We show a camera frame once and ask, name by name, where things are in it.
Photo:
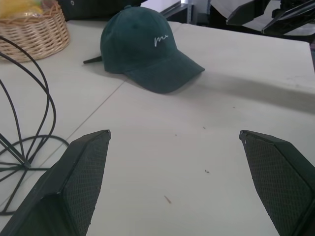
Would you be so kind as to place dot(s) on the dark green baseball cap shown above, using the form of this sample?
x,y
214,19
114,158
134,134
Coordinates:
x,y
137,44

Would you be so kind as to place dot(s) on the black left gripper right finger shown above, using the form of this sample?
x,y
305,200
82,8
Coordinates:
x,y
280,177

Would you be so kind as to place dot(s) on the yellow fruit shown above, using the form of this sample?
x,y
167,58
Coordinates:
x,y
27,7

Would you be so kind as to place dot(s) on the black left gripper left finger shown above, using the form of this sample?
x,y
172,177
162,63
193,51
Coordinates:
x,y
73,182

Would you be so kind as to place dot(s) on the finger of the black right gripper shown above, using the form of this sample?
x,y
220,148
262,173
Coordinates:
x,y
292,20
248,12

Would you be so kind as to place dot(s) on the woven wicker basket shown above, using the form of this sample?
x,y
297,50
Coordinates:
x,y
37,37

